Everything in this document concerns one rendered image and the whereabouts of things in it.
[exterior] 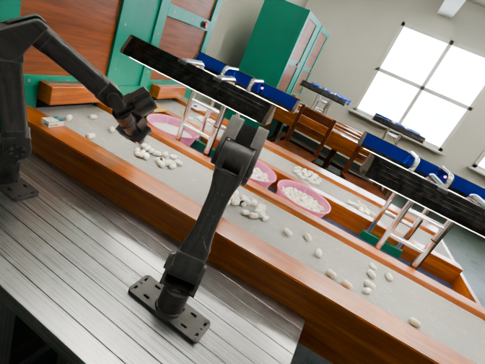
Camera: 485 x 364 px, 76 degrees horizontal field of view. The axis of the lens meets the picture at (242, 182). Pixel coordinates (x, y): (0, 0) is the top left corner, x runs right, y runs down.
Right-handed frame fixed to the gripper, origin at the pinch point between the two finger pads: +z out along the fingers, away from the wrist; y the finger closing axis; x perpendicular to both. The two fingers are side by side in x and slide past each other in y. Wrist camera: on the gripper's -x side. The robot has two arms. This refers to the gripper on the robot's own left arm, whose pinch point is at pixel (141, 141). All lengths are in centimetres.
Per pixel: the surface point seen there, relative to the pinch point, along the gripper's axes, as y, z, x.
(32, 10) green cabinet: 43, -25, -13
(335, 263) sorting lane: -80, 9, 2
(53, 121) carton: 25.0, -8.6, 11.3
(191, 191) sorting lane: -24.5, 4.5, 6.1
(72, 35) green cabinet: 42.8, -9.3, -19.9
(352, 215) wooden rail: -86, 47, -31
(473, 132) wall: -256, 338, -365
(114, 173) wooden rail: -5.4, -10.6, 16.0
